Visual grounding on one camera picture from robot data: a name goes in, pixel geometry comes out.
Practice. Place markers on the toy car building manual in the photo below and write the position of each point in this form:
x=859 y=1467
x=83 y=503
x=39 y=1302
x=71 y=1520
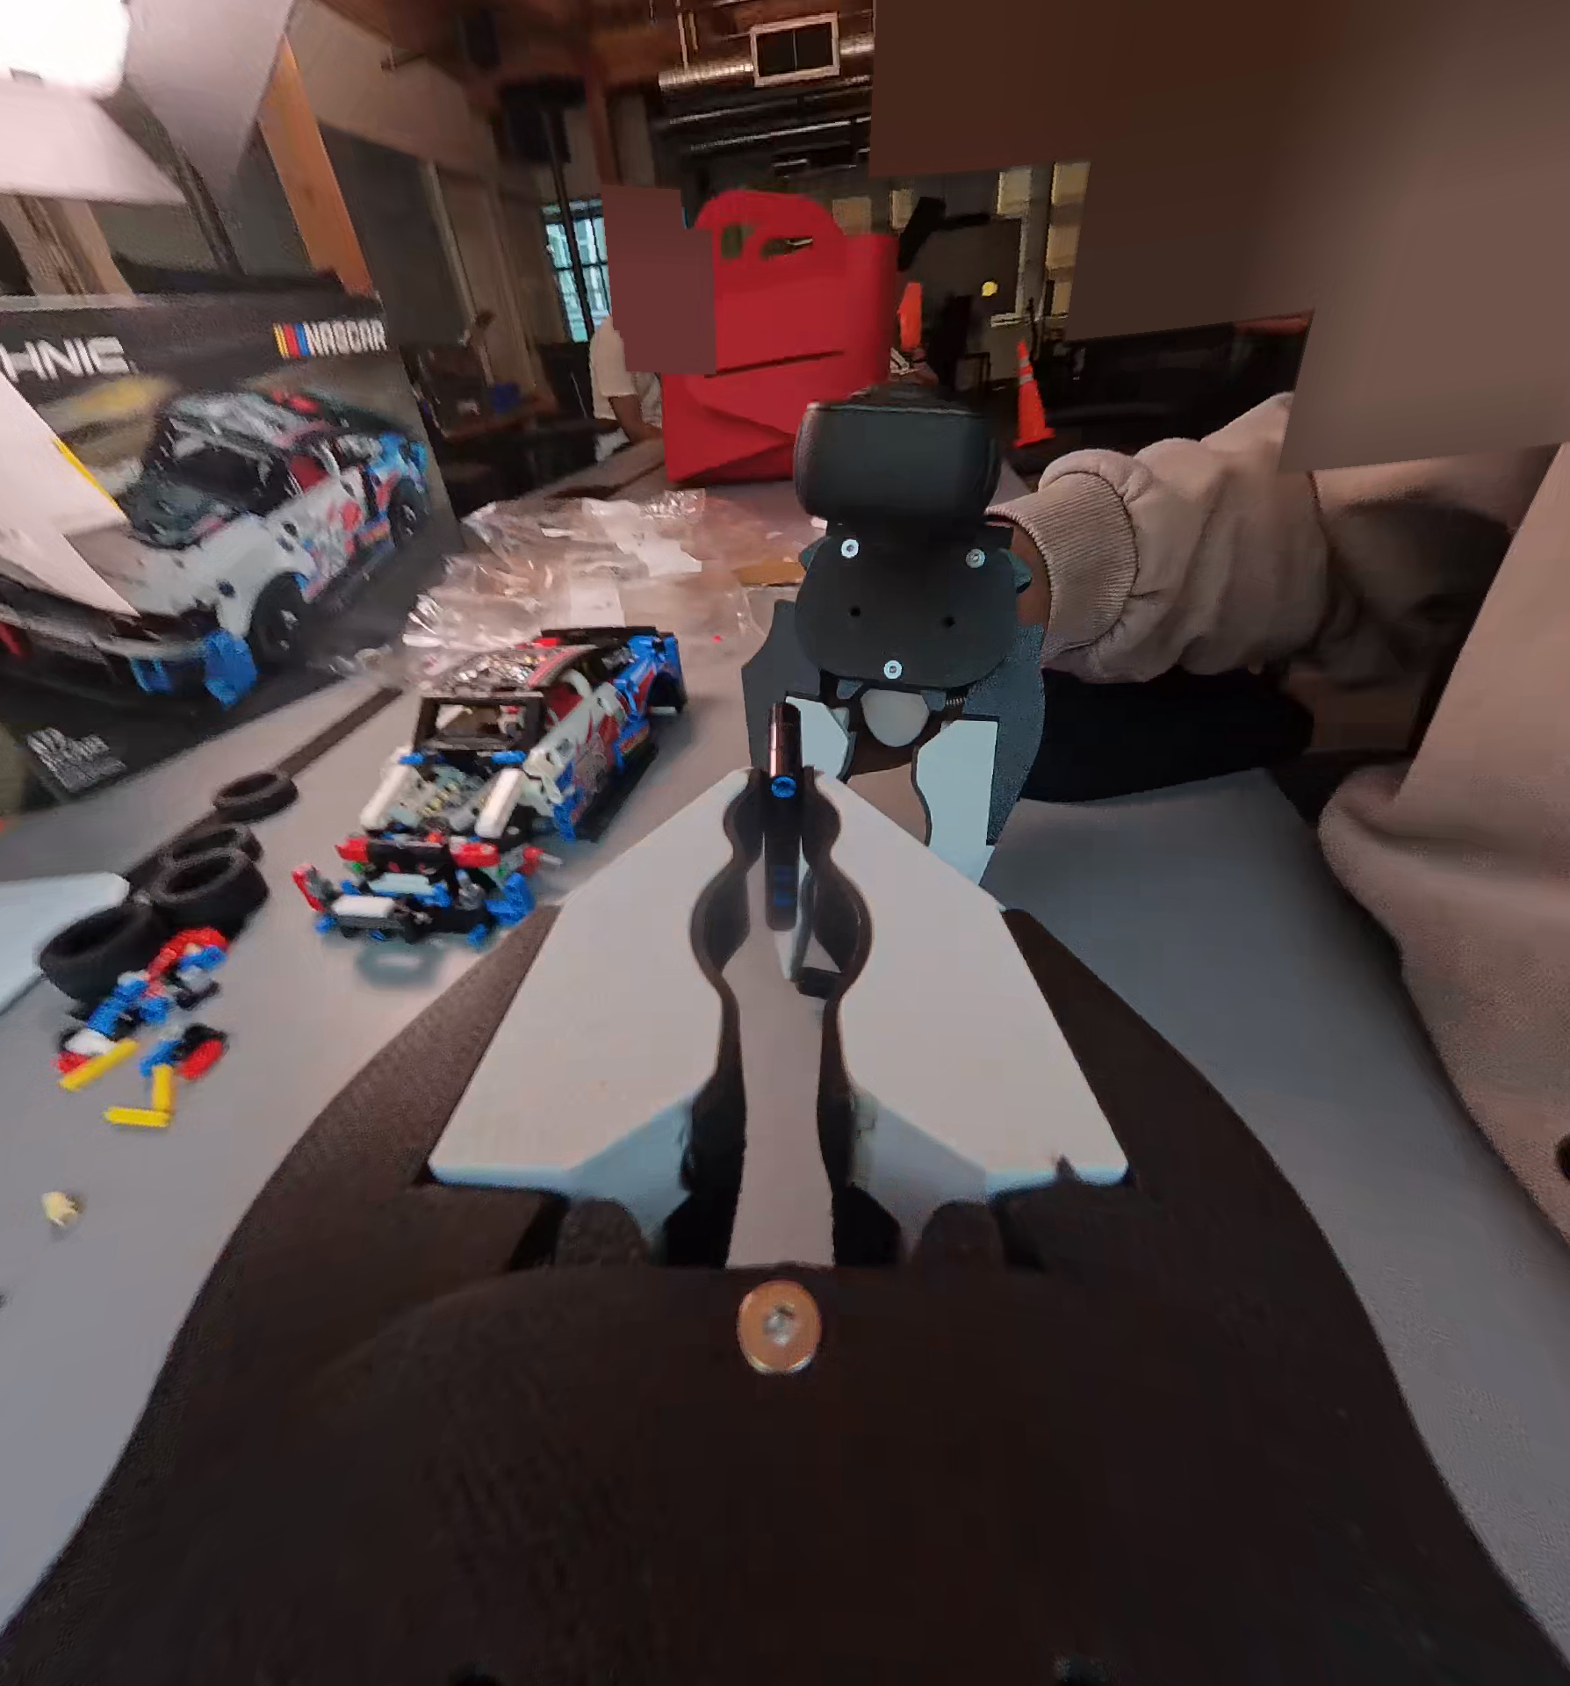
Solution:
x=8 y=488

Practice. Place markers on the black toy tire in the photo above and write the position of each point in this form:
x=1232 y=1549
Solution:
x=257 y=795
x=214 y=843
x=100 y=954
x=214 y=890

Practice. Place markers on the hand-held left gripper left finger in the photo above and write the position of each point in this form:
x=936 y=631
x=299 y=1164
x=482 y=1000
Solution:
x=587 y=1041

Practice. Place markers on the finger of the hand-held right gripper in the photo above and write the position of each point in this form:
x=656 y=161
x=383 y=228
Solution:
x=962 y=792
x=825 y=740

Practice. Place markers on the red felt bag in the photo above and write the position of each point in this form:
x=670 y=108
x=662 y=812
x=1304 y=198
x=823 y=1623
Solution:
x=785 y=342

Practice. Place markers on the orange traffic cone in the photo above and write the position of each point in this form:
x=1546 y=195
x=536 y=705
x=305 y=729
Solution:
x=1033 y=397

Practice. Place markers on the person's right forearm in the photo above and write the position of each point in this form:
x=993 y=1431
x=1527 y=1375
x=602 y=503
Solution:
x=1193 y=552

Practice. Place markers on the white book stand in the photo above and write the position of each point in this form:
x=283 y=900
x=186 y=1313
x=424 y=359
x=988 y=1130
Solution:
x=8 y=947

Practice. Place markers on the small tan brick bush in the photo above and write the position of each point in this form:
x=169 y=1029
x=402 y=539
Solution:
x=64 y=1207

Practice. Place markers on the yellow brick axle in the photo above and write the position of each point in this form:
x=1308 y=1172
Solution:
x=161 y=1090
x=138 y=1120
x=98 y=1069

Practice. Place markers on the black five hole beam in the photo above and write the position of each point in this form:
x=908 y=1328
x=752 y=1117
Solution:
x=783 y=817

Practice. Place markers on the grey desk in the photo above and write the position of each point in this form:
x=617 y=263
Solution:
x=1259 y=989

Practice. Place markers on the clear plastic parts bag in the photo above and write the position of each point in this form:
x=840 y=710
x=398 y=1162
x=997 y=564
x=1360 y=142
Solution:
x=600 y=552

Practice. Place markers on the black toy car set box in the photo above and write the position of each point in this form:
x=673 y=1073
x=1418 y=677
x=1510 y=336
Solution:
x=233 y=526

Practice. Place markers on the person's right hand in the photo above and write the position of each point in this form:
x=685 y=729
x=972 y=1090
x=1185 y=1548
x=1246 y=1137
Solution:
x=884 y=762

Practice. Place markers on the partly built toy brick car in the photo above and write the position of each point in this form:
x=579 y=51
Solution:
x=522 y=778

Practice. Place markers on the black flat strip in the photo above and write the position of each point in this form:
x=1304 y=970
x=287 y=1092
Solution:
x=338 y=732

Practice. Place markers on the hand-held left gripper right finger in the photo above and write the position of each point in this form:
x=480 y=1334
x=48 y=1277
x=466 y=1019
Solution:
x=982 y=1053

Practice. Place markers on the studio light panel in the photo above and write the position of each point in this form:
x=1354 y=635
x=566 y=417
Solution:
x=100 y=80

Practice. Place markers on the pile of mixed brick pieces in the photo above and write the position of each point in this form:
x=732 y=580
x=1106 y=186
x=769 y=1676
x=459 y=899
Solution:
x=153 y=989

